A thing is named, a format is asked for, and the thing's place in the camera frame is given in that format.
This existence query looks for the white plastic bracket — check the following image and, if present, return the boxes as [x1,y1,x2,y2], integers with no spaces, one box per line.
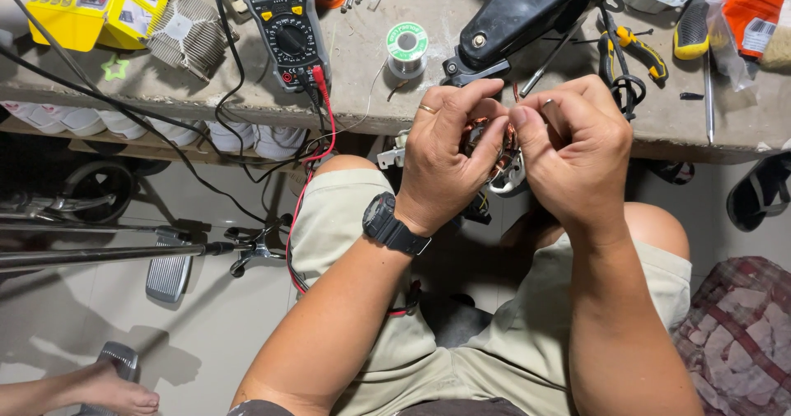
[376,129,413,171]

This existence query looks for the person's right leg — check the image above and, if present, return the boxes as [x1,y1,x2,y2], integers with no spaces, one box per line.
[499,201,691,262]

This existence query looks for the orange gloves in plastic bag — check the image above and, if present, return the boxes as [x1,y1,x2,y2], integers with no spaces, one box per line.
[706,0,791,93]

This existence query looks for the plaid woven bag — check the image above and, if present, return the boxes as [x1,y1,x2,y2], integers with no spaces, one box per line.
[672,255,791,416]

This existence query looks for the red probe lead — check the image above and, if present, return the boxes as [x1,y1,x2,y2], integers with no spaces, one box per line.
[285,65,422,317]

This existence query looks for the yellow cardboard box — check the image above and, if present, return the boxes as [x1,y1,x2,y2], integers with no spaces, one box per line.
[26,0,180,53]

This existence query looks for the round aluminium heat sink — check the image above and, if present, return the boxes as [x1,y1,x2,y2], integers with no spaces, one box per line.
[146,0,240,84]

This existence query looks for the person's beige shorts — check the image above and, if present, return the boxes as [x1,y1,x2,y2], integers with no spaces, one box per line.
[287,168,693,416]

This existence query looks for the black probe lead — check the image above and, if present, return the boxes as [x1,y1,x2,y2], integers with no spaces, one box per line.
[286,81,330,294]

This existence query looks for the person's leg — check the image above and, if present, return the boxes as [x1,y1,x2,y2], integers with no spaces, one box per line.
[499,201,691,262]
[311,154,385,180]

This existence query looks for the black digital wristwatch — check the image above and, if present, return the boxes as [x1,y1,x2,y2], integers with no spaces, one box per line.
[362,192,432,257]

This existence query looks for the yellow black screwdriver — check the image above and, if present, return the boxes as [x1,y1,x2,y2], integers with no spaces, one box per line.
[673,0,718,145]

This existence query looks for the green star shaped piece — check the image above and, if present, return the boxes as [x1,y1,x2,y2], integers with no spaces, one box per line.
[101,54,131,82]

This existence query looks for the thin metal rod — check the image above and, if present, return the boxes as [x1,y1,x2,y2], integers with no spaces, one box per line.
[519,14,595,99]

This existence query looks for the ribbed grey pedal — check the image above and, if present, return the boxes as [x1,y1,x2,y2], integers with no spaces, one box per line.
[145,234,194,304]
[77,341,140,416]

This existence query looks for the grey digital multimeter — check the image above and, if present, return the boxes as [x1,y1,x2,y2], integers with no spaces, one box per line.
[232,0,332,93]

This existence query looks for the yellow black pliers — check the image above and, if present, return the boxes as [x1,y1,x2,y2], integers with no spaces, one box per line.
[596,24,670,91]

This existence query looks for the metal scooter frame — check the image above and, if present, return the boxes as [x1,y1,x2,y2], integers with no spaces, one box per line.
[0,190,294,281]

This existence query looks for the shelf with white shoes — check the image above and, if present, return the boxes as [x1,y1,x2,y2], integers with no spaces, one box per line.
[0,100,313,173]

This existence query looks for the person's left hand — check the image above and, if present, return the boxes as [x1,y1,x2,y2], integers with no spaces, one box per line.
[395,79,511,238]

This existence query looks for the copper wound motor stator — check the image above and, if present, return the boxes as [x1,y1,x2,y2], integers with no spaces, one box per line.
[460,82,527,196]

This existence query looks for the black sandal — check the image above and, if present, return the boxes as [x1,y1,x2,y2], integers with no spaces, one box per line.
[725,150,791,233]
[639,158,697,186]

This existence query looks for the person's left leg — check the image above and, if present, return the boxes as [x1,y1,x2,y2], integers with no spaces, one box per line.
[311,154,385,180]

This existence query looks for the black rubber wheel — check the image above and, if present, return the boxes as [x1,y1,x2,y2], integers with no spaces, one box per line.
[61,159,138,225]

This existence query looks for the person's right hand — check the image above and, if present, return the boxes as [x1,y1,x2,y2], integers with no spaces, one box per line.
[510,75,635,244]

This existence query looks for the solder wire spool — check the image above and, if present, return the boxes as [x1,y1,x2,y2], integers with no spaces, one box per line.
[386,22,430,81]

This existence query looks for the black power cable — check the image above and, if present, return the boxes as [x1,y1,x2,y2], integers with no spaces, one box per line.
[0,0,310,225]

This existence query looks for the black plastic fan housing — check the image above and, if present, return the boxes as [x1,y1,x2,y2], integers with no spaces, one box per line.
[441,0,620,89]

